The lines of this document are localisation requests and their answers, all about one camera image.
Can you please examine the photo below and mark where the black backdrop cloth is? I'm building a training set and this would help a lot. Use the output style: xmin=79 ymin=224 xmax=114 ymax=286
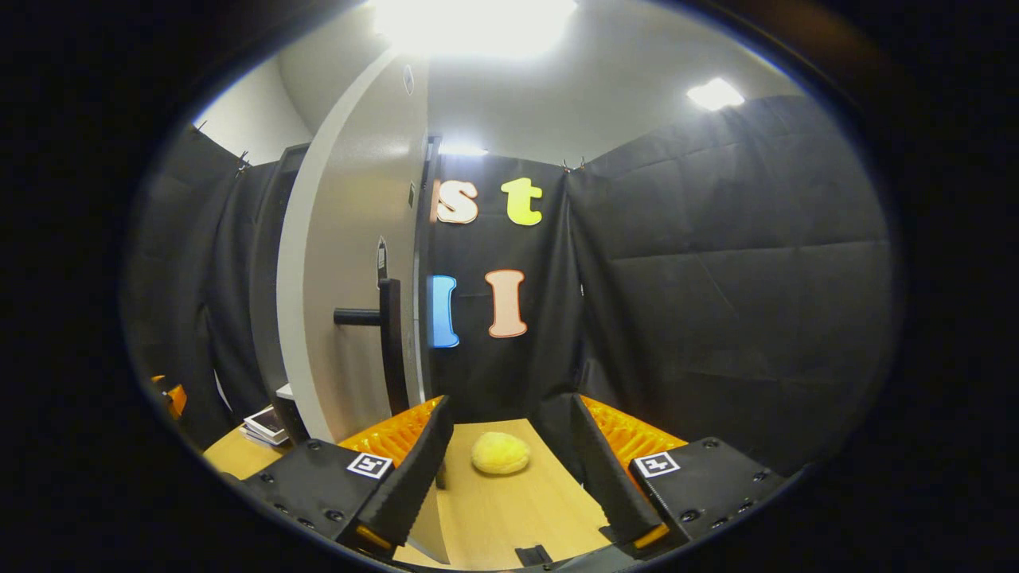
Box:
xmin=119 ymin=94 xmax=900 ymax=478

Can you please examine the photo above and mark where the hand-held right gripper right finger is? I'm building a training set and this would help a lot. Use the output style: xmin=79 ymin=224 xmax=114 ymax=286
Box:
xmin=570 ymin=393 xmax=789 ymax=559

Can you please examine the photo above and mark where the yellow sponge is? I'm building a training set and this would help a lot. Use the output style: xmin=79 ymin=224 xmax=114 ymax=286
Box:
xmin=470 ymin=431 xmax=532 ymax=476

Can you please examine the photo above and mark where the large ceiling light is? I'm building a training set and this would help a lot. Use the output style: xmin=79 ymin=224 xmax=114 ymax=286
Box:
xmin=370 ymin=0 xmax=580 ymax=60

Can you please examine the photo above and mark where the small ceiling light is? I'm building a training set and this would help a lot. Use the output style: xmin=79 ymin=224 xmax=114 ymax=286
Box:
xmin=686 ymin=76 xmax=746 ymax=112

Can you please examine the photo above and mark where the black cabinet door handle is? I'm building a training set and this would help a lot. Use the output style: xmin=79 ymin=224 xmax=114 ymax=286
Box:
xmin=333 ymin=279 xmax=411 ymax=417

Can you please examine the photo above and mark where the grey cabinet door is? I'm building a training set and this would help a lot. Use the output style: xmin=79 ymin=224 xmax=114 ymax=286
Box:
xmin=276 ymin=46 xmax=451 ymax=564

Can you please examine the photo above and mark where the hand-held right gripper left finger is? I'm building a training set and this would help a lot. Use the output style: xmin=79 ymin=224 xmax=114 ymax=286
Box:
xmin=225 ymin=396 xmax=455 ymax=558

